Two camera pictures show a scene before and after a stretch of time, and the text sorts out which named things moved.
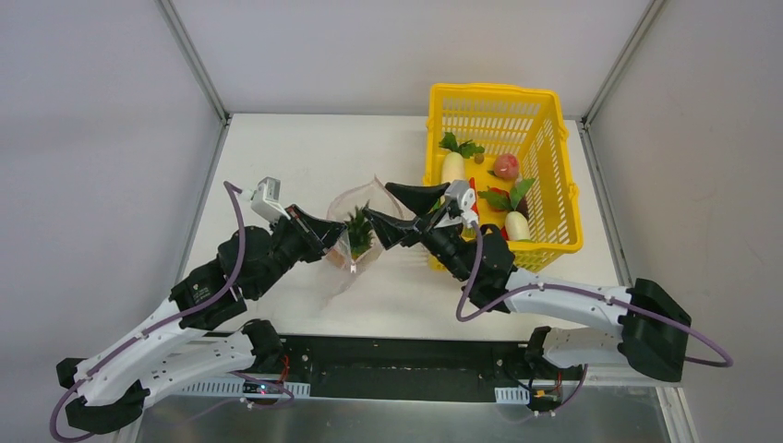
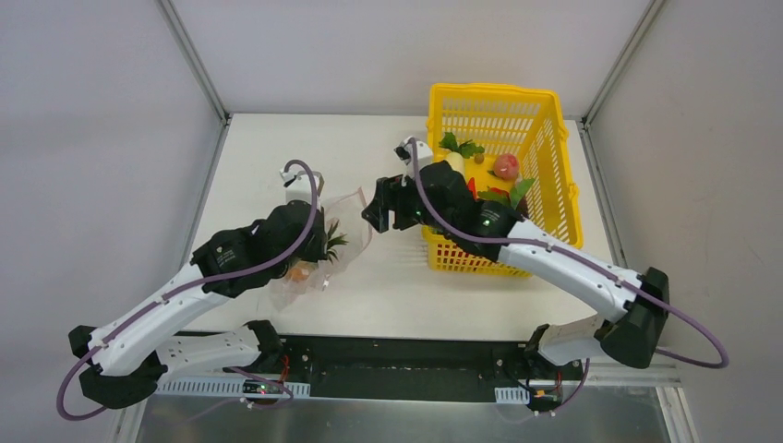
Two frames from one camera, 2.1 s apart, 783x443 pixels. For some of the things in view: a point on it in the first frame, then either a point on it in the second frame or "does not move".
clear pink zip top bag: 370,194 -> 352,213
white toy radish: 453,163 does not move
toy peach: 505,166 does not move
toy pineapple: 359,232 -> 303,270
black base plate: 424,368 does not move
